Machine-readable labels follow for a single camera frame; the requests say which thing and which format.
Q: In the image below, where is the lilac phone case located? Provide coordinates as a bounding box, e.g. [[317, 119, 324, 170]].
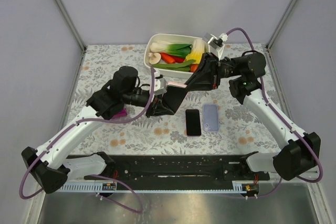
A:
[[203, 104, 219, 132]]

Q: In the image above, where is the black phone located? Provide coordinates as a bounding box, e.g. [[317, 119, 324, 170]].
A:
[[185, 109, 202, 136]]

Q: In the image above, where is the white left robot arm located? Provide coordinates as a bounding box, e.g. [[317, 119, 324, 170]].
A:
[[19, 66, 185, 199]]

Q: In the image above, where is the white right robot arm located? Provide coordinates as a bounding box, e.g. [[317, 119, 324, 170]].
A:
[[185, 50, 323, 183]]

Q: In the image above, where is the toy orange tomato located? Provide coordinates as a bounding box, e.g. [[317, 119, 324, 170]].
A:
[[190, 64, 199, 72]]

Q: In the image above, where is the toy napa cabbage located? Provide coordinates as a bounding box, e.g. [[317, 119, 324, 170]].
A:
[[185, 39, 206, 64]]

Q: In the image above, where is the toy green bean pod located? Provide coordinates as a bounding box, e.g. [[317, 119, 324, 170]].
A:
[[152, 60, 195, 72]]

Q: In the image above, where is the toy bok choy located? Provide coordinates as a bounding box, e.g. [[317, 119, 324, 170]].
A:
[[150, 41, 192, 58]]

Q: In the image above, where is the purple snack packet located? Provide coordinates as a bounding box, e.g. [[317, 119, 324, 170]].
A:
[[112, 109, 128, 119]]

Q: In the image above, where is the white rectangular food container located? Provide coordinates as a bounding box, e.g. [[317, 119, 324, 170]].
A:
[[143, 33, 212, 79]]

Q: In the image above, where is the toy red chili pepper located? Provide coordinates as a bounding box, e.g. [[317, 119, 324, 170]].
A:
[[160, 52, 184, 64]]

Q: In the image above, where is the toy mushroom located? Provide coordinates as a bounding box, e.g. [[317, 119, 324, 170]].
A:
[[148, 52, 161, 65]]

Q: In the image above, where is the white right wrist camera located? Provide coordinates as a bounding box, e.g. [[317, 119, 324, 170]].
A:
[[203, 33, 228, 59]]

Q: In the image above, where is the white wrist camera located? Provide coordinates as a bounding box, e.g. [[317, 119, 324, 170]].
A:
[[203, 33, 228, 59], [154, 70, 167, 95]]

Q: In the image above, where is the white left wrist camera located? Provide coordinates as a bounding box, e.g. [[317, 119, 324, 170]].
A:
[[154, 70, 167, 95]]

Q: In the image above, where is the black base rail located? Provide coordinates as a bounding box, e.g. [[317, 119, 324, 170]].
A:
[[83, 153, 271, 192]]

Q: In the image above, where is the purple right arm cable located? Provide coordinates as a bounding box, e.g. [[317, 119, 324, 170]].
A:
[[225, 27, 324, 199]]

